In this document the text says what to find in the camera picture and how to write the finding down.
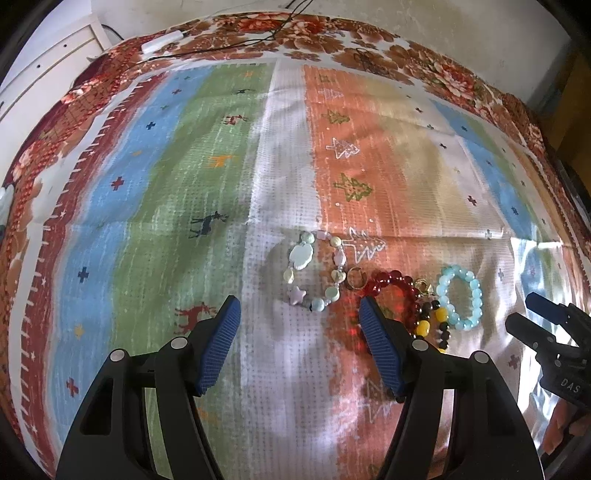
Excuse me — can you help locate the black cable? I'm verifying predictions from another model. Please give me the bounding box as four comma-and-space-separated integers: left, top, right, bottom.
139, 0, 315, 63

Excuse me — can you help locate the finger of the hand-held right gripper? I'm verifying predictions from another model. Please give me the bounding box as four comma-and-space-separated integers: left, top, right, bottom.
525, 292, 591, 344
506, 313, 583, 358

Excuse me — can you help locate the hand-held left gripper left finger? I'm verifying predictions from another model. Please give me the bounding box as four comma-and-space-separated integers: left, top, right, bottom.
55, 295, 243, 480

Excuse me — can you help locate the yellow and black bead bracelet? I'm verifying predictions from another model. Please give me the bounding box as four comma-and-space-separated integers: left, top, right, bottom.
413, 277, 451, 354

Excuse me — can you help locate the white headboard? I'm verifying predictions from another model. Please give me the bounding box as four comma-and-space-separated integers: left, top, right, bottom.
0, 21, 109, 134

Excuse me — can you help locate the striped printed cloth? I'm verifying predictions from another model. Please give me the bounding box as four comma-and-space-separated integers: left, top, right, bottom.
9, 60, 568, 480

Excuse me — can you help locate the pastel charm bracelet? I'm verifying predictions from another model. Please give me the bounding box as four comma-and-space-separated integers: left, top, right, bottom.
281, 231, 349, 312

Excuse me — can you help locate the red bead bracelet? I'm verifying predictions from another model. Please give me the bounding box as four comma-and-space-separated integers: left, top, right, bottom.
362, 271, 423, 333

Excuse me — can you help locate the light blue bead bracelet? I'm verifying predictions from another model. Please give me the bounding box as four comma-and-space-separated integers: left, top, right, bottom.
436, 265, 483, 329

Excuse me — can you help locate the white power adapter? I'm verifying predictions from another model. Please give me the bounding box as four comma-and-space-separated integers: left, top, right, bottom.
141, 31, 182, 54

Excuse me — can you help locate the floral blanket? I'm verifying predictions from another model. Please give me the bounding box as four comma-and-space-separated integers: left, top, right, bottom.
0, 11, 591, 480

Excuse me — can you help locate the black tangled cord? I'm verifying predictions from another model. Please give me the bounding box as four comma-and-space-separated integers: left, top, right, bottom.
353, 46, 384, 75

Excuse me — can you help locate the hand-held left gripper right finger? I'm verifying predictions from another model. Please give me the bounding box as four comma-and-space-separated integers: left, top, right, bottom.
359, 295, 546, 480

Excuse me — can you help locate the white crumpled cloth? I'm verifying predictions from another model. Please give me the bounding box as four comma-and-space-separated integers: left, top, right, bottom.
0, 185, 14, 227

